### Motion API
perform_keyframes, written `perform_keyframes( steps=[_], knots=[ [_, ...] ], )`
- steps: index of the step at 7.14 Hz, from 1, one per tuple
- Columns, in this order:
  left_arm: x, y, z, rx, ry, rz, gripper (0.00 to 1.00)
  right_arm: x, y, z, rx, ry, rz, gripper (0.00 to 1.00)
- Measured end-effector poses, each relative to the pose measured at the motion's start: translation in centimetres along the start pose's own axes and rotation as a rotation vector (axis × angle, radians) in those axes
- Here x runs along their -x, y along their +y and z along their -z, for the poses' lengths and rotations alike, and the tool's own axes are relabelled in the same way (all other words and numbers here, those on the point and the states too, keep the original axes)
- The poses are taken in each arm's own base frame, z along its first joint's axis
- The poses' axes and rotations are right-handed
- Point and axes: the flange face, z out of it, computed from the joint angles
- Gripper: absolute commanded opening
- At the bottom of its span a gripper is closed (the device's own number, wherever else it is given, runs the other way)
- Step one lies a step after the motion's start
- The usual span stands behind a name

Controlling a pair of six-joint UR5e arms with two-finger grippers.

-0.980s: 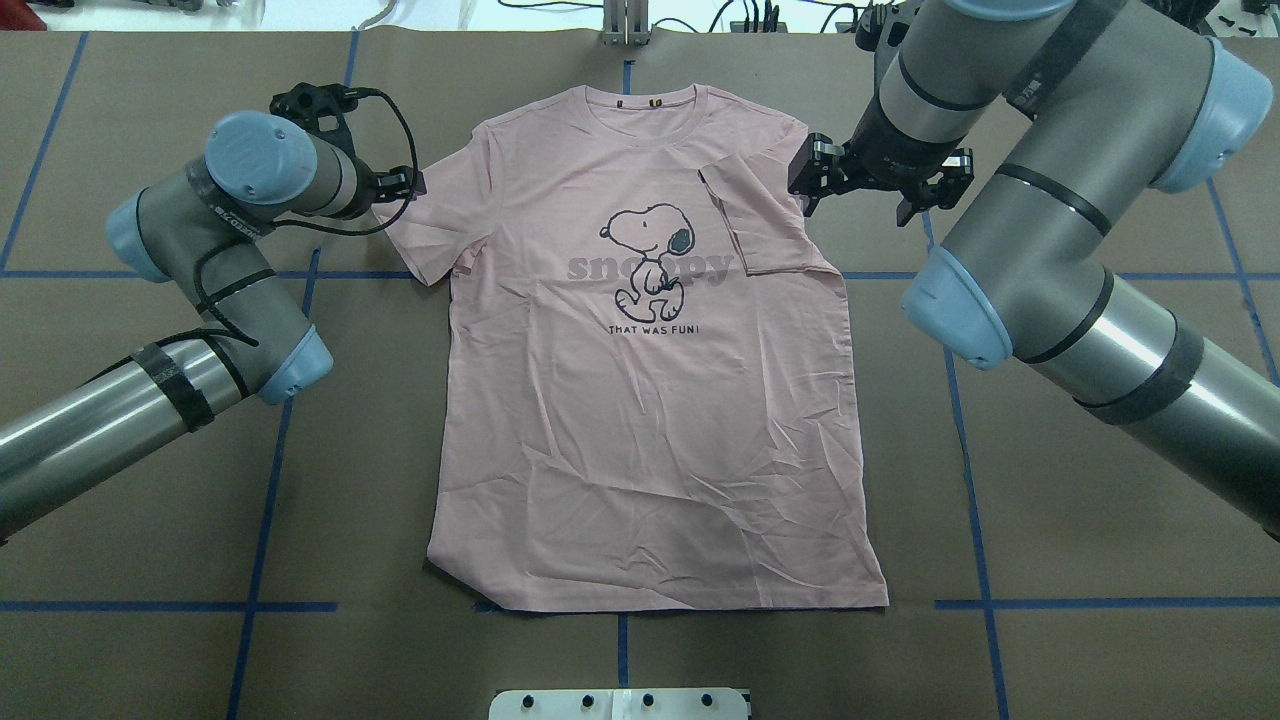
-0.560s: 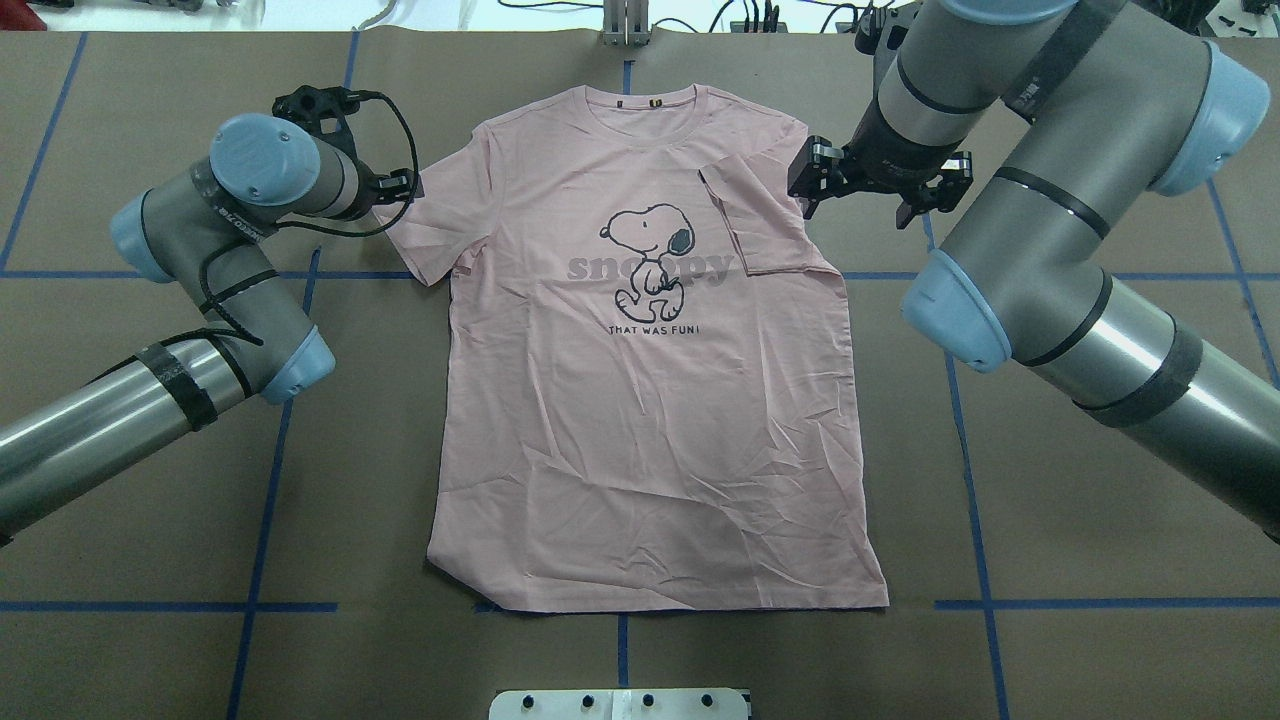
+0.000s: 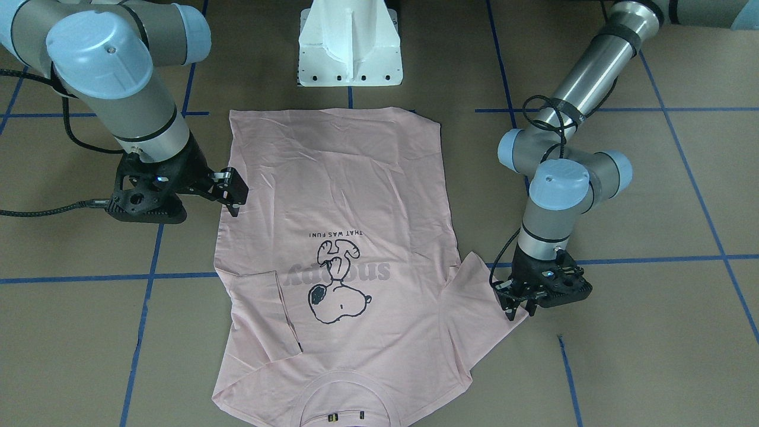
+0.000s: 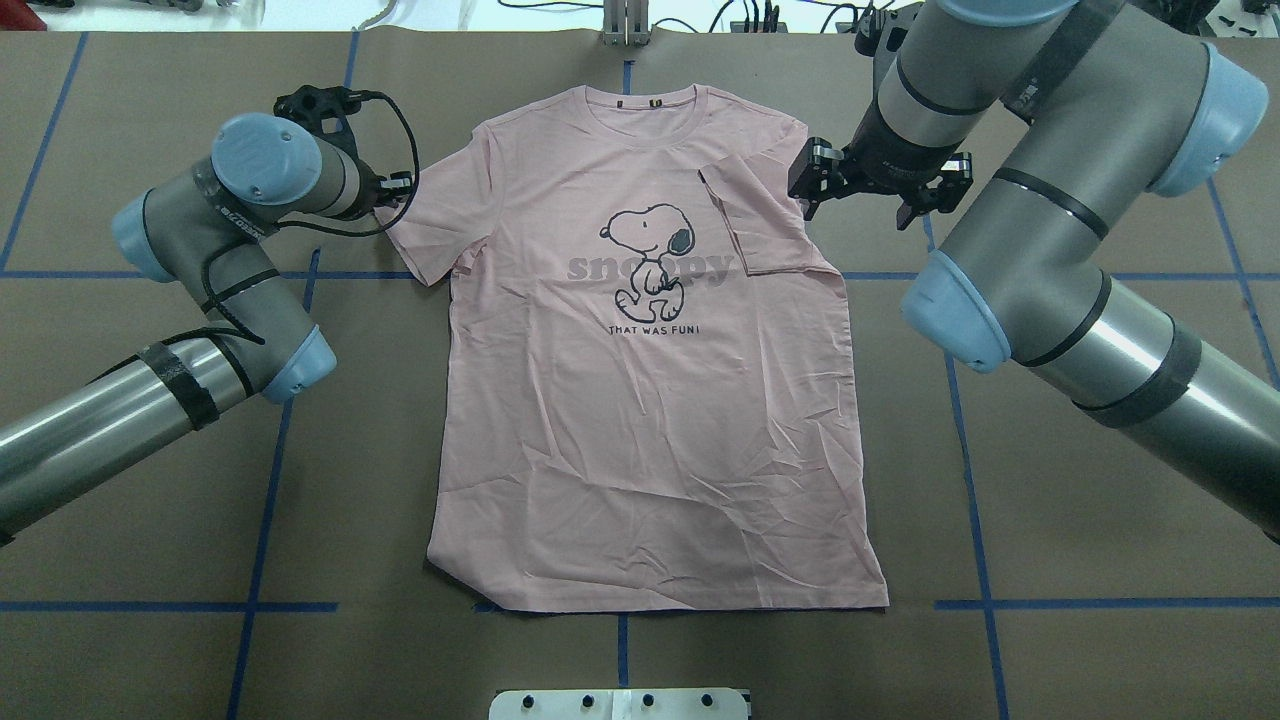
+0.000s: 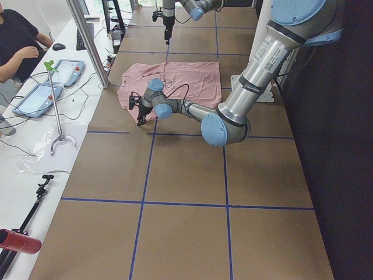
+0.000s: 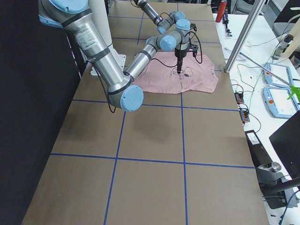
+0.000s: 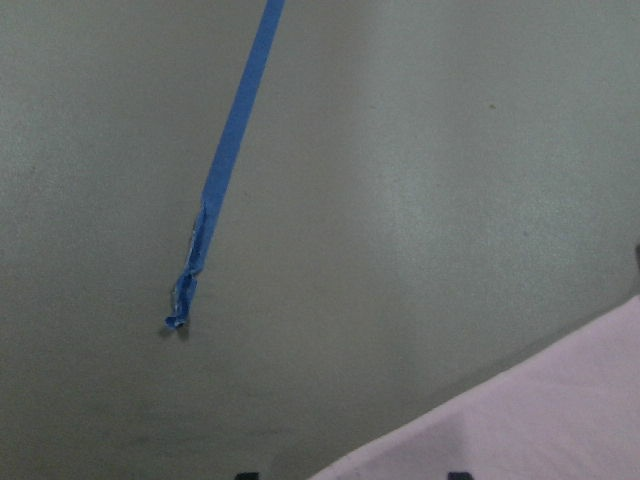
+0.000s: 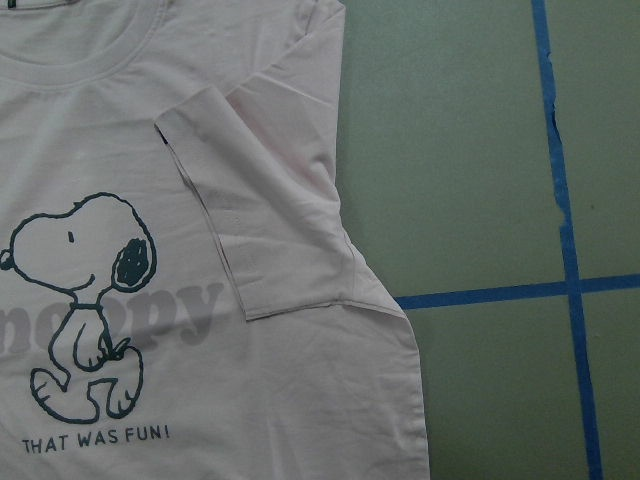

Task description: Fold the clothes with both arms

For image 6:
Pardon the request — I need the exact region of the orange black connector board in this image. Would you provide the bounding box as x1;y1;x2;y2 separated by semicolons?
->
234;92;244;104
239;109;250;124

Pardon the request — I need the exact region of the lower teach pendant tablet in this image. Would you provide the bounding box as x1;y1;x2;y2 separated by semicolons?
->
263;86;300;119

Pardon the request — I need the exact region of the black monitor corner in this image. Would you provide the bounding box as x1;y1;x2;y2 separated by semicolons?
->
269;112;300;178

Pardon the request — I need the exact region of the metal reacher grabber stick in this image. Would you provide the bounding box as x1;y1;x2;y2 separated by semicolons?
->
239;52;300;100

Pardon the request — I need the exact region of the black selfie stick tool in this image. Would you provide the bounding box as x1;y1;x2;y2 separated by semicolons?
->
222;13;233;37

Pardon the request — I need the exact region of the black clamp stand with knob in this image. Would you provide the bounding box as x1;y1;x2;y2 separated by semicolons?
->
255;162;300;209

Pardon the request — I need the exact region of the orange black connector board upper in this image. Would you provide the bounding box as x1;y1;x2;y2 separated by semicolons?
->
234;92;244;104

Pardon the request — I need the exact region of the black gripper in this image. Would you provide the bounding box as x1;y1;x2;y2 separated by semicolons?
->
174;47;188;74

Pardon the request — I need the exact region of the pink Snoopy t-shirt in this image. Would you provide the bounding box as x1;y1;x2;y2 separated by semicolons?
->
134;52;218;94

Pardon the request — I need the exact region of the teach pendant tablet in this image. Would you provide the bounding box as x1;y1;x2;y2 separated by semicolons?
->
264;62;294;87
263;86;300;119

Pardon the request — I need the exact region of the upper teach pendant tablet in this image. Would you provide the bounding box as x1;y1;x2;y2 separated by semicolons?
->
264;62;294;87

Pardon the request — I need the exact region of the black box with label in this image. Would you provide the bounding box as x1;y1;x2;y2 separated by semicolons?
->
245;130;272;167

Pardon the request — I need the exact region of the clear water bottle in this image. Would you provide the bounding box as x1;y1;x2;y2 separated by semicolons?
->
273;34;294;60

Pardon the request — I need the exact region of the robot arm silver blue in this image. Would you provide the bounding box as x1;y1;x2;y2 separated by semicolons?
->
38;0;190;112
134;0;186;34

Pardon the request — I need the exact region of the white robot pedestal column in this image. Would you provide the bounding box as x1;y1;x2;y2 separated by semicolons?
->
83;0;127;77

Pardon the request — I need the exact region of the red cylinder bottle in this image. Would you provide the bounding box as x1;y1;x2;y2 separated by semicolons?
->
215;0;227;23

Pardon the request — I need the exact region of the aluminium frame post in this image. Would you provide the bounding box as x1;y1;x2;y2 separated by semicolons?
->
224;0;265;73

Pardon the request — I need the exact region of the orange black connector board lower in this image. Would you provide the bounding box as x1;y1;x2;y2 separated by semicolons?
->
239;109;250;124

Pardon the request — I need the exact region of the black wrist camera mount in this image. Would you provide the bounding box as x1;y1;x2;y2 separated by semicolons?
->
187;43;198;57

